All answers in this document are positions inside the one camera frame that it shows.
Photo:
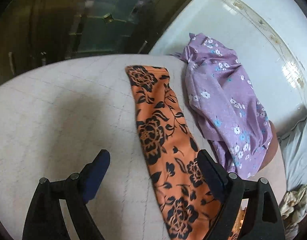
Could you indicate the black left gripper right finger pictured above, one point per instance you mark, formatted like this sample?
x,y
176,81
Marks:
x,y
262,218

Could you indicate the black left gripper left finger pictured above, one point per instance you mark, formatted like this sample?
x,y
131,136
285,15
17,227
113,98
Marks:
x,y
44,219

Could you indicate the orange black floral cloth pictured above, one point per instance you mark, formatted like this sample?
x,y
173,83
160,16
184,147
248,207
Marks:
x,y
189,199

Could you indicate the cream patterned crumpled cloth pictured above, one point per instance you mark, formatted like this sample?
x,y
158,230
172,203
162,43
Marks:
x,y
293,207

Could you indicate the grey floor mat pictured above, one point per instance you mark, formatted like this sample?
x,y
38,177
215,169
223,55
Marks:
x,y
293,147

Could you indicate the purple floral cloth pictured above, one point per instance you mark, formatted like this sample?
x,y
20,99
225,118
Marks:
x,y
228,111

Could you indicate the dark wooden glass cabinet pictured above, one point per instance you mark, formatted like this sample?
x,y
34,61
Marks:
x,y
34,33

